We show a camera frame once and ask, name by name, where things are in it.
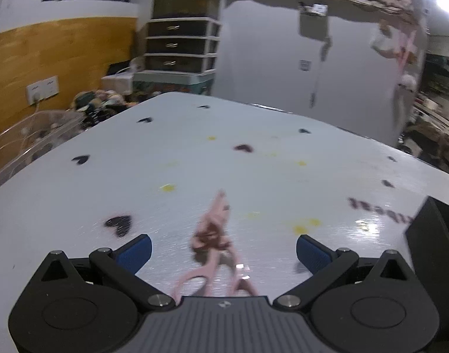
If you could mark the white hanging plush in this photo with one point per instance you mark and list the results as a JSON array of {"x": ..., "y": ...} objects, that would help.
[{"x": 382, "y": 42}]

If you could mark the clear plastic bin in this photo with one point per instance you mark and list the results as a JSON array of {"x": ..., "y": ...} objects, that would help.
[{"x": 26, "y": 139}]

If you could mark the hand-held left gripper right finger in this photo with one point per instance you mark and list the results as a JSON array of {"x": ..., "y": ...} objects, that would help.
[{"x": 312, "y": 254}]

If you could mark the pile of plush toys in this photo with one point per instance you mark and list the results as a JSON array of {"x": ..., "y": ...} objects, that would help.
[{"x": 99, "y": 103}]

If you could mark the white storage box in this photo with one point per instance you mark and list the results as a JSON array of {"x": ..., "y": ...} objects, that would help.
[{"x": 118, "y": 82}]

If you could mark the plastic drawer tower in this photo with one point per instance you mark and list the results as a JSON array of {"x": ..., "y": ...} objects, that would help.
[{"x": 176, "y": 46}]

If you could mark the black storage box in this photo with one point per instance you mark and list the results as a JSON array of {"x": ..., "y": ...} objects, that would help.
[{"x": 434, "y": 235}]

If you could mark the white wall outlet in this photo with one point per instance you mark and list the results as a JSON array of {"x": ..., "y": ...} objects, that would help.
[{"x": 304, "y": 65}]

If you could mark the white double wall socket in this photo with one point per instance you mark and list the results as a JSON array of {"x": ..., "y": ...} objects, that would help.
[{"x": 42, "y": 90}]

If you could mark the pink scissors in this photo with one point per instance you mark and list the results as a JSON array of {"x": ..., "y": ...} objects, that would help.
[{"x": 213, "y": 228}]

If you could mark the pink hanging ribbons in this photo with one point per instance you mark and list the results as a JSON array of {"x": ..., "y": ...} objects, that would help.
[{"x": 404, "y": 47}]

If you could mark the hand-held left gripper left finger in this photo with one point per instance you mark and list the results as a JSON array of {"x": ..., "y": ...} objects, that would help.
[{"x": 134, "y": 253}]

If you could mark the small wall mounted device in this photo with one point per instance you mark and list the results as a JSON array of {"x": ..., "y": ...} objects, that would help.
[{"x": 316, "y": 9}]

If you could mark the small white fluffy toy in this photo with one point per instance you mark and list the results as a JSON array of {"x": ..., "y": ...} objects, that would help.
[{"x": 407, "y": 81}]

